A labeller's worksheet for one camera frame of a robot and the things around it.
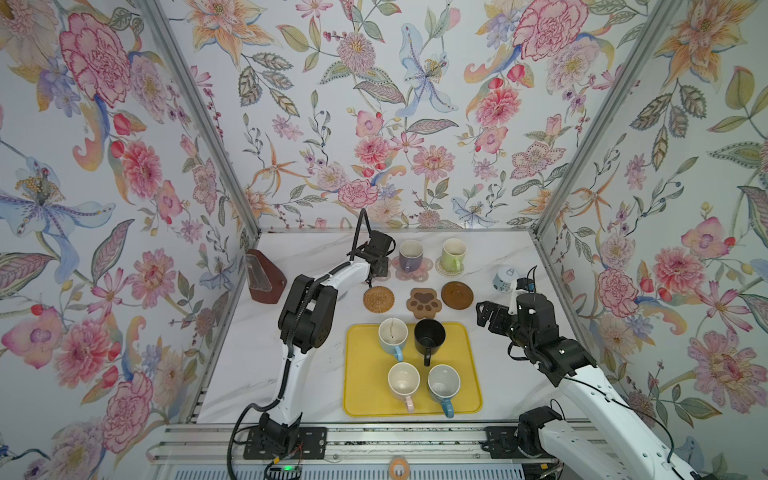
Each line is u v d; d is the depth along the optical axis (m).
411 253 1.10
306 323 0.57
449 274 1.07
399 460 0.72
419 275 1.07
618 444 0.45
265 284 0.97
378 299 1.01
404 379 0.82
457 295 1.03
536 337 0.58
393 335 0.91
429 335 0.86
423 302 1.01
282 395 0.62
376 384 0.85
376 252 0.82
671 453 0.41
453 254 1.01
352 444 0.75
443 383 0.84
